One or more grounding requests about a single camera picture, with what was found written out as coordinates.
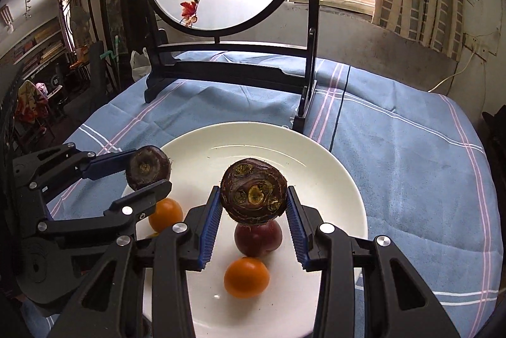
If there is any wall socket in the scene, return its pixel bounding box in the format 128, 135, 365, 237
462, 33, 497, 56

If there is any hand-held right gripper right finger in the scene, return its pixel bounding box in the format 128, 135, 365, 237
287, 185, 461, 338

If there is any red patterned cloth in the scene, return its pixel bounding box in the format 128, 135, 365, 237
16, 81, 49, 125

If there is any orange cherry tomato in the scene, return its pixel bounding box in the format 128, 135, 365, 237
148, 197, 184, 233
224, 257, 270, 299

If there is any white plastic bag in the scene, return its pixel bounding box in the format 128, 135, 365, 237
130, 49, 149, 82

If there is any bookshelf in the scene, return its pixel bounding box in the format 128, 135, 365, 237
12, 17, 68, 78

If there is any black chair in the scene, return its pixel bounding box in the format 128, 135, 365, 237
479, 112, 506, 182

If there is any large dark water chestnut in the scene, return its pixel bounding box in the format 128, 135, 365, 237
220, 159, 288, 224

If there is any standing fan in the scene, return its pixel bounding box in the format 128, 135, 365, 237
69, 6, 92, 50

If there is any blue striped tablecloth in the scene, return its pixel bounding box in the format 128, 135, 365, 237
47, 51, 493, 338

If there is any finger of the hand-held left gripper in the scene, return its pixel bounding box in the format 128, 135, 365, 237
13, 142, 138, 225
37, 180, 173, 250

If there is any white cable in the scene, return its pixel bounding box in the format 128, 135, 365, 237
428, 48, 476, 92

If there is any white round plate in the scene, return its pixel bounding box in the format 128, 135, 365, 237
120, 122, 369, 338

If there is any green plastic handle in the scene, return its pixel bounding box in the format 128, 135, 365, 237
101, 35, 120, 85

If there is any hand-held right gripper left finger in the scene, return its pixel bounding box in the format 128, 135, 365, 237
47, 185, 223, 338

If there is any dark red plum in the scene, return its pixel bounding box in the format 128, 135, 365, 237
234, 220, 284, 259

